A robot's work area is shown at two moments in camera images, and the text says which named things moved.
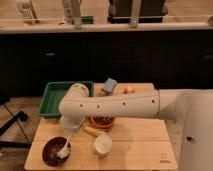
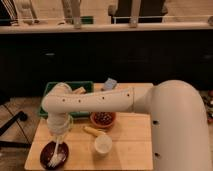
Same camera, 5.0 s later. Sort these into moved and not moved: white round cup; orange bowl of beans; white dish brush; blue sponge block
Moved: white dish brush
Not moved: white round cup; orange bowl of beans; blue sponge block
